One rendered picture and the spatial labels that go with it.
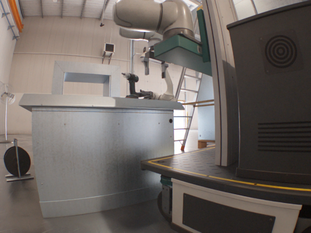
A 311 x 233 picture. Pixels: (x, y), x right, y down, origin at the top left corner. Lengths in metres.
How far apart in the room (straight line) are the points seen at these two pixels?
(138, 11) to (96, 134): 0.64
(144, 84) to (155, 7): 11.39
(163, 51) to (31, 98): 0.66
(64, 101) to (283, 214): 0.94
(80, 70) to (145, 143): 2.17
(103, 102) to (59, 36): 11.35
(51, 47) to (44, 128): 11.00
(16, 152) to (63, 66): 1.76
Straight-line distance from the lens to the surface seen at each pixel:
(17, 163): 1.71
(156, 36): 1.12
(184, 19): 0.81
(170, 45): 0.72
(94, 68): 3.01
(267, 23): 0.59
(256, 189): 0.49
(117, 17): 0.80
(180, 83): 2.67
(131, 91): 1.25
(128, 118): 0.98
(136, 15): 0.77
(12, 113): 11.23
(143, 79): 12.14
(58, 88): 2.88
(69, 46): 11.77
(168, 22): 0.79
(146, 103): 1.00
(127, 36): 1.12
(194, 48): 0.76
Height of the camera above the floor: 0.50
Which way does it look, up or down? 3 degrees up
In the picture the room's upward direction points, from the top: 1 degrees counter-clockwise
